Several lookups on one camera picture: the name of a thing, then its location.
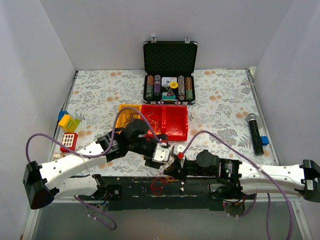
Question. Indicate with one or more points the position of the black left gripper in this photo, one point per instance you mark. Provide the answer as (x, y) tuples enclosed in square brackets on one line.
[(150, 161)]

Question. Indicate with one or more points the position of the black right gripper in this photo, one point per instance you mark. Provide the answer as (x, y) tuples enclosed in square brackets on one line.
[(176, 168)]

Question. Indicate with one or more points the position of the yellow plastic bin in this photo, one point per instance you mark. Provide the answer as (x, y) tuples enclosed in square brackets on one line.
[(128, 115)]

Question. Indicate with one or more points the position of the red plastic bin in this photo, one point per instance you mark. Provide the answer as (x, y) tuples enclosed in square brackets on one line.
[(176, 123), (155, 115)]

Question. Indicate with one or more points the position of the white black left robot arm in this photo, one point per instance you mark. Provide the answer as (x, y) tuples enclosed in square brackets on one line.
[(57, 179)]

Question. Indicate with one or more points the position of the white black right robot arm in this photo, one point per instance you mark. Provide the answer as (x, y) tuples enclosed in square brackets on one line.
[(237, 179)]

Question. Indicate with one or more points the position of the floral table mat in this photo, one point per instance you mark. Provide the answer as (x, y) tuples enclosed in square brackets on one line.
[(216, 121)]

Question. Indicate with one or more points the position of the blue toy brick right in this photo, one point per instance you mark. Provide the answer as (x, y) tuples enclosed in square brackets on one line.
[(264, 140)]

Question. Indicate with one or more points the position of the blue toy brick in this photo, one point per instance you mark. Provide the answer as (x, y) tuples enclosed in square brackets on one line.
[(264, 140), (61, 114)]

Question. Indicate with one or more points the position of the black handheld microphone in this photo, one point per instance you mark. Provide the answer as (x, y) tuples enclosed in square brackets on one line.
[(255, 134)]

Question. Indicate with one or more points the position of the red white toy house block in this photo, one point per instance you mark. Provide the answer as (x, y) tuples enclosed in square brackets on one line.
[(69, 140)]

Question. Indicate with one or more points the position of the black poker chip case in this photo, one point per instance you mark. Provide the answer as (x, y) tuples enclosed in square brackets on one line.
[(169, 72)]

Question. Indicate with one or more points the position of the blue toy brick left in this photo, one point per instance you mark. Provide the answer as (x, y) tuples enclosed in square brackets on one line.
[(61, 114)]

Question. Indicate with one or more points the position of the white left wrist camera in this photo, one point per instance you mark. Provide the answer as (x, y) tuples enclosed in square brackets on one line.
[(161, 153)]

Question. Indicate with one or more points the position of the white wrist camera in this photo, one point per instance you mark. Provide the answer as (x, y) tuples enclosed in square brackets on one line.
[(161, 153), (178, 151)]

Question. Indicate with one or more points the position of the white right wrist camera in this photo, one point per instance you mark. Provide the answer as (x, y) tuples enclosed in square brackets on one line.
[(178, 151)]

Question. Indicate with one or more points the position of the aluminium frame rail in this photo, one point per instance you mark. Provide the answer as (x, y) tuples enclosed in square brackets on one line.
[(275, 197)]

